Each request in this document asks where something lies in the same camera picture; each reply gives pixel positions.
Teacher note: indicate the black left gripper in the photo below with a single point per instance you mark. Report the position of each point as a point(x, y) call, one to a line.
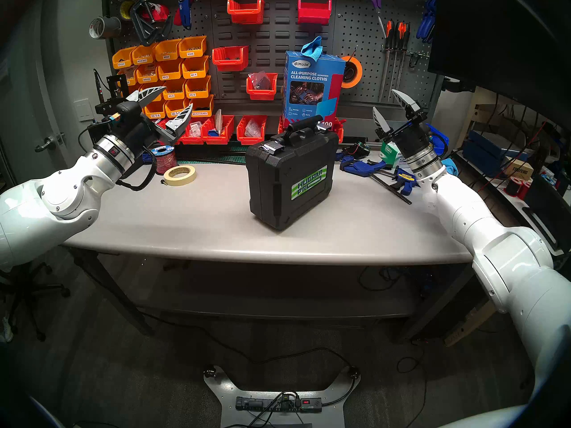
point(140, 130)

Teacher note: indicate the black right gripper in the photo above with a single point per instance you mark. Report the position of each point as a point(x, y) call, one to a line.
point(410, 139)

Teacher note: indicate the black plastic tool box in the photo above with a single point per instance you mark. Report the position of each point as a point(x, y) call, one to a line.
point(285, 182)

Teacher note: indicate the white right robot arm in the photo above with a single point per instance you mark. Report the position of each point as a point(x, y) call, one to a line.
point(490, 235)

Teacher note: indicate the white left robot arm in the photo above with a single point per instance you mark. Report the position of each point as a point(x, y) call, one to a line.
point(67, 195)

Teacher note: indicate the green tissue box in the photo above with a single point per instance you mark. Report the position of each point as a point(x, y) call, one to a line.
point(388, 153)

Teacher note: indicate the blue cleaning cloths box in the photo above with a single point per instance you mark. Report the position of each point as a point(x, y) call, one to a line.
point(312, 97)

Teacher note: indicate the brown cardboard box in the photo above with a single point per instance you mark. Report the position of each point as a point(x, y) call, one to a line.
point(519, 169)

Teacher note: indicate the yellow parts bin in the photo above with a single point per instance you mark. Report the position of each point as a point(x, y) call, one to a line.
point(143, 56)
point(169, 71)
point(159, 98)
point(122, 59)
point(203, 108)
point(174, 107)
point(156, 112)
point(195, 69)
point(197, 89)
point(147, 75)
point(192, 48)
point(167, 51)
point(130, 78)
point(174, 91)

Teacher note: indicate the clear plastic parts bag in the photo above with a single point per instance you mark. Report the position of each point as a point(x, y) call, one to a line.
point(218, 119)
point(252, 128)
point(261, 80)
point(195, 129)

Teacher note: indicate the red parts bin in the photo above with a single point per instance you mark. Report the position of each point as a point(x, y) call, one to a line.
point(192, 140)
point(218, 139)
point(245, 14)
point(229, 62)
point(314, 14)
point(340, 133)
point(281, 127)
point(251, 139)
point(262, 94)

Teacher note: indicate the blue plastic bin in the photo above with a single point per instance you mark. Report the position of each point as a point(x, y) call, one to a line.
point(439, 139)

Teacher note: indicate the small blue plastic part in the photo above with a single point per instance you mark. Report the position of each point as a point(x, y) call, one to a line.
point(147, 158)

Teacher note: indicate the black metal stand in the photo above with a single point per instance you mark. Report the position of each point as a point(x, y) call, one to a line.
point(117, 81)

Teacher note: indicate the orange tape roll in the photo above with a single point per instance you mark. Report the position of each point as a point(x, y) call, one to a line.
point(358, 72)

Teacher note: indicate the blue plastic clamp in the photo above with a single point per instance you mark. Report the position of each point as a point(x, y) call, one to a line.
point(357, 166)

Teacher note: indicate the blue bar clamp yellow label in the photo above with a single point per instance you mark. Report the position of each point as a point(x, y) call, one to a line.
point(406, 178)

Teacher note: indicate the cream masking tape roll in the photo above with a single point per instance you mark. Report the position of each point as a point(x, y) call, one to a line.
point(169, 178)

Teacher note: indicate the teal cloth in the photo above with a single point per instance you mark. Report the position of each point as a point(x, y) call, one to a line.
point(451, 167)

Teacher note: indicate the orange black screwdriver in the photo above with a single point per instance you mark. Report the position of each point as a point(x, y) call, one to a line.
point(406, 34)
point(400, 32)
point(389, 32)

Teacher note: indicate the green cutting mat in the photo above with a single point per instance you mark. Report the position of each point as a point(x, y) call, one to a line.
point(232, 157)

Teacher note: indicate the dark blue case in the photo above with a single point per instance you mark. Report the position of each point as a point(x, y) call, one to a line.
point(482, 153)

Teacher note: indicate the blue spring clamp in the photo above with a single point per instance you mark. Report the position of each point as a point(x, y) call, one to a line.
point(428, 21)

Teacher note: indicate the blue microfibre cloth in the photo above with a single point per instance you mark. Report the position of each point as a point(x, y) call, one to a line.
point(312, 48)

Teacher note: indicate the yellow tape roll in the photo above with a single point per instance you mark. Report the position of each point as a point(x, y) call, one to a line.
point(122, 10)

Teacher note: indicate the black monitor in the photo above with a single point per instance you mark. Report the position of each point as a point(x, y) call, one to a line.
point(490, 39)

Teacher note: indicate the red and black spool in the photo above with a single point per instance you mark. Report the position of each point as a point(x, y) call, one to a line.
point(523, 188)

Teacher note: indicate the wooden plank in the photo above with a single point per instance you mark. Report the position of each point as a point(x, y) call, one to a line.
point(468, 327)

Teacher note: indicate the black office chair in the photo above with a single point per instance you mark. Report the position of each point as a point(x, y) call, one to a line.
point(26, 290)

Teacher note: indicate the black power strip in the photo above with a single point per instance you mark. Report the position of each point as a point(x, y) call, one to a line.
point(250, 404)

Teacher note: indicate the white wall switch plate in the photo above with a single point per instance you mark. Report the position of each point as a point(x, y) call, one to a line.
point(84, 110)

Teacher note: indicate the dark grey triangular frame tool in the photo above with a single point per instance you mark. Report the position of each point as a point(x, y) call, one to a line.
point(145, 30)

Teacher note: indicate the grey duct tape roll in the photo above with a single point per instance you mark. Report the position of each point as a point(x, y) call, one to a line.
point(111, 26)

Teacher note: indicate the dark metal workbench frame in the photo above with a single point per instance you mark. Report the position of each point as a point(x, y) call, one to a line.
point(111, 293)

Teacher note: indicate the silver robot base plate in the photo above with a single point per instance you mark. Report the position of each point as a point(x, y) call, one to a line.
point(223, 391)

